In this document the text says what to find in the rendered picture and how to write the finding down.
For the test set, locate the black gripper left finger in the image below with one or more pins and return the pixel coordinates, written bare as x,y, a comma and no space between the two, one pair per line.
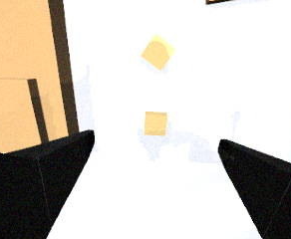
36,181

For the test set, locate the tan puzzle board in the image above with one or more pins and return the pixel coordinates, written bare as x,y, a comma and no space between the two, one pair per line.
37,94

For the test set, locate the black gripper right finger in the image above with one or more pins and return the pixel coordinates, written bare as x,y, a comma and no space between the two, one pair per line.
263,183

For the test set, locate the pale yellow cube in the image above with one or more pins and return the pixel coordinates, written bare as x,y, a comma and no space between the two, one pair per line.
155,123
158,51

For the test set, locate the small orange block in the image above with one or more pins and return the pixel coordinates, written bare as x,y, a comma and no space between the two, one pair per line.
209,2

